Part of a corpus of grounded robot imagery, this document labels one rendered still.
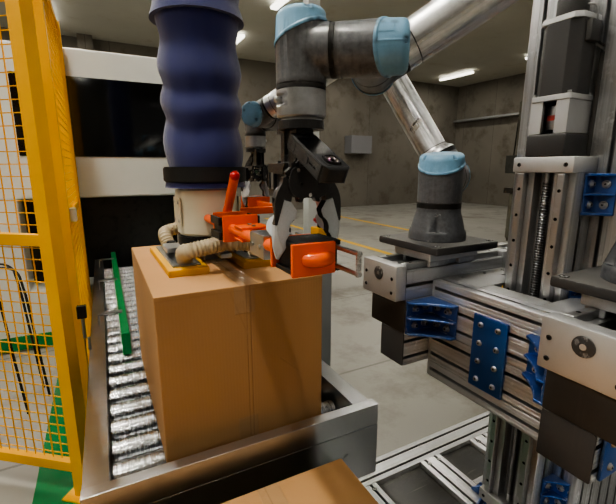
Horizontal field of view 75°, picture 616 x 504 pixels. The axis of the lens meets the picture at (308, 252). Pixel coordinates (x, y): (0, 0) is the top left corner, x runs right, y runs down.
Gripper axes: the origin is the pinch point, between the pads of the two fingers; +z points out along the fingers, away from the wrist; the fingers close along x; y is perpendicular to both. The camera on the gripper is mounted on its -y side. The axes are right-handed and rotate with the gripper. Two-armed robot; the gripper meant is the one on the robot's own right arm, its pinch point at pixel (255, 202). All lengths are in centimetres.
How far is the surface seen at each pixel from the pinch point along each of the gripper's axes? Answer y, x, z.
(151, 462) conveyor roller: 54, -49, 55
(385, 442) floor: 20, 52, 110
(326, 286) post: 13.1, 24.0, 33.4
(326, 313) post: 13, 24, 45
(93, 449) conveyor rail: 50, -60, 50
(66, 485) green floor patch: -20, -75, 109
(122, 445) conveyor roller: 45, -54, 55
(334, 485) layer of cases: 81, -14, 55
